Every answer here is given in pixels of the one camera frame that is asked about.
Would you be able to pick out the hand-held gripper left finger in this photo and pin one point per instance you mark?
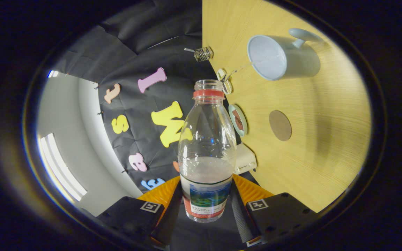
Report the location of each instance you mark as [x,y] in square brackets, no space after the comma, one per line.
[171,216]

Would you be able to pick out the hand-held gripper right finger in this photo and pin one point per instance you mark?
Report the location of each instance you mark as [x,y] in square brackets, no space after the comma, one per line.
[243,219]

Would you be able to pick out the clear plastic juice bottle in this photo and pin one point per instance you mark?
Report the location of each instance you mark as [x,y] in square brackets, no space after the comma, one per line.
[206,188]

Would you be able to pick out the round brown coaster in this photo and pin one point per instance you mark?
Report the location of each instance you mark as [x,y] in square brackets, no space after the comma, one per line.
[280,125]

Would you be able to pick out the white cup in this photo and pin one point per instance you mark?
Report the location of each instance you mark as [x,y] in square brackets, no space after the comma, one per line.
[291,62]

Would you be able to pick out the white toaster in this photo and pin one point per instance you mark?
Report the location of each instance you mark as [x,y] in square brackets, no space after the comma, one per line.
[244,160]

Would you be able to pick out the wooden table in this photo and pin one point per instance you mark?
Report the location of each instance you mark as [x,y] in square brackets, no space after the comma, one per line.
[309,157]

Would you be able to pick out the pale green plate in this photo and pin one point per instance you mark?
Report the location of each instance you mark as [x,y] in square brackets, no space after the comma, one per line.
[245,122]

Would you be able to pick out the brown meat piece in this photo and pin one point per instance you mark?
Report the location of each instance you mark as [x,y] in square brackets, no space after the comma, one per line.
[237,120]

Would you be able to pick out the long ceiling light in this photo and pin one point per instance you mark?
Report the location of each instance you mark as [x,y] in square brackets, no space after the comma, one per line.
[61,170]

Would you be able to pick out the white compartment tray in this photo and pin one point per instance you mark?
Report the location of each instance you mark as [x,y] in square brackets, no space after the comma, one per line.
[221,74]

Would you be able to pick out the black backdrop cloth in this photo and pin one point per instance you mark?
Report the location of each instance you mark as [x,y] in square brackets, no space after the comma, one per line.
[134,52]

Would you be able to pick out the small ceiling light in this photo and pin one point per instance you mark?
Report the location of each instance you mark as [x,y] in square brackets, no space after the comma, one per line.
[52,73]

